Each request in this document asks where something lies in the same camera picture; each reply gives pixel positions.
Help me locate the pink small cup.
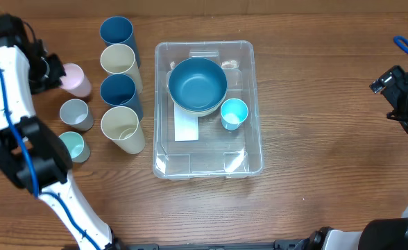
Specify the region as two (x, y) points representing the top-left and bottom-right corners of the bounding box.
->
(60, 63), (92, 98)

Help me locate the cream bowl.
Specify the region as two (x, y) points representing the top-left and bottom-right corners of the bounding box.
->
(171, 98), (224, 117)
(174, 104), (219, 117)

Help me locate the mint green small cup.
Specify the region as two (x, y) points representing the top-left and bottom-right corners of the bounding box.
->
(59, 131), (90, 163)

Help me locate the light blue small cup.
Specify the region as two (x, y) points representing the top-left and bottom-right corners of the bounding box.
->
(220, 98), (248, 131)

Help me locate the beige tall cup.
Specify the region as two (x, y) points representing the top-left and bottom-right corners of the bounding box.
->
(101, 106), (146, 154)
(100, 44), (143, 94)

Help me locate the grey small cup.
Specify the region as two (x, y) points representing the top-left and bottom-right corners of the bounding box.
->
(59, 99), (94, 131)

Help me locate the clear plastic storage bin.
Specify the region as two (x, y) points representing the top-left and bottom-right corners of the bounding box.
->
(153, 40), (264, 180)

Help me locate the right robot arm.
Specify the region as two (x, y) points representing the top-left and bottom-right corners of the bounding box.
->
(295, 65), (408, 250)

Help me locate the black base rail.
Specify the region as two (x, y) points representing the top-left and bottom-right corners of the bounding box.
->
(127, 239), (309, 250)

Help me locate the near beige tall cup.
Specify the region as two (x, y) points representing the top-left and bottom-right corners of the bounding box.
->
(101, 106), (146, 154)

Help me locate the near dark blue tall cup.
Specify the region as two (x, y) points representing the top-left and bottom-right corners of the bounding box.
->
(100, 74), (144, 121)

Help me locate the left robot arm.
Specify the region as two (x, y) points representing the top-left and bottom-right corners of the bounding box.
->
(0, 14), (126, 249)

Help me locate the far dark blue tall cup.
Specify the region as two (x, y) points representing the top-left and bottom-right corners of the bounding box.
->
(99, 16), (141, 67)

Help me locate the white label in bin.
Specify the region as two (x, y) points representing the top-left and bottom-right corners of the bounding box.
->
(174, 104), (198, 142)

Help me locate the dark blue bowl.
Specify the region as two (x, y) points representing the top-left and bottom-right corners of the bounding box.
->
(168, 58), (228, 113)

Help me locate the far beige tall cup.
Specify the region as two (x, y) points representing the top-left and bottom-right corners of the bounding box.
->
(100, 44), (143, 94)

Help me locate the left blue cable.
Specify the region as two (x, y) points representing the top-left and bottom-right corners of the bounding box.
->
(0, 55), (103, 250)

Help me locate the dark blue tall cup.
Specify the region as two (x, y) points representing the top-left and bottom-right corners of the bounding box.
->
(99, 16), (141, 67)
(100, 74), (144, 121)

